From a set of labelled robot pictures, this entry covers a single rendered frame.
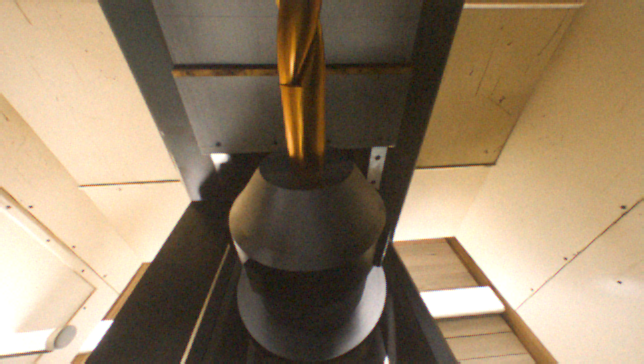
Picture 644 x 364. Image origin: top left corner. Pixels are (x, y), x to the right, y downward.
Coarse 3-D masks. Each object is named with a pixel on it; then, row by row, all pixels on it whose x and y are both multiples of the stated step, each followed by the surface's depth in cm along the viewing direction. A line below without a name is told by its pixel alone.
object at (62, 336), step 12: (0, 336) 63; (12, 336) 63; (24, 336) 63; (36, 336) 63; (48, 336) 62; (60, 336) 63; (72, 336) 66; (0, 348) 61; (12, 348) 61; (24, 348) 62; (36, 348) 62; (48, 348) 62; (60, 348) 63
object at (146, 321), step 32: (192, 224) 51; (160, 256) 43; (192, 256) 43; (160, 288) 38; (192, 288) 38; (128, 320) 33; (160, 320) 33; (192, 320) 33; (96, 352) 30; (128, 352) 30; (160, 352) 30
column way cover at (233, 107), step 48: (192, 0) 34; (240, 0) 35; (336, 0) 36; (384, 0) 37; (192, 48) 38; (240, 48) 39; (336, 48) 40; (384, 48) 41; (192, 96) 42; (240, 96) 43; (336, 96) 45; (384, 96) 46; (240, 144) 48; (336, 144) 51; (384, 144) 52
